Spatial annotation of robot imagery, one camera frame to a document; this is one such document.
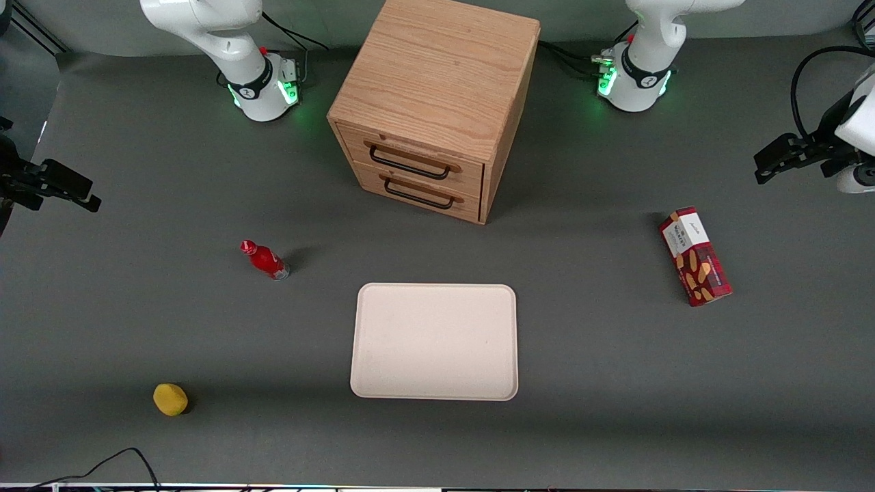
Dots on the small red bottle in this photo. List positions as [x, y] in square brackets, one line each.
[265, 260]

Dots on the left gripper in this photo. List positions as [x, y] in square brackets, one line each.
[818, 148]

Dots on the wooden drawer front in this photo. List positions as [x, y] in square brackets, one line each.
[472, 208]
[472, 181]

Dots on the beige rectangular tray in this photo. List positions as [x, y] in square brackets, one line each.
[434, 342]

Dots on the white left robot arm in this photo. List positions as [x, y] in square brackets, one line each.
[639, 75]

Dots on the black metal frame bars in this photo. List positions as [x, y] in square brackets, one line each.
[41, 29]

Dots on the yellow lemon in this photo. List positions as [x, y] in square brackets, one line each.
[170, 400]

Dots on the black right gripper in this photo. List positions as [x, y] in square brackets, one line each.
[15, 179]

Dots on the wooden two-drawer cabinet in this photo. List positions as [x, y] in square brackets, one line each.
[437, 75]

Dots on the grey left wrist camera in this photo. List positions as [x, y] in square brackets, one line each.
[858, 181]

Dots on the red cookie box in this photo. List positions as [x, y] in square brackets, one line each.
[701, 270]

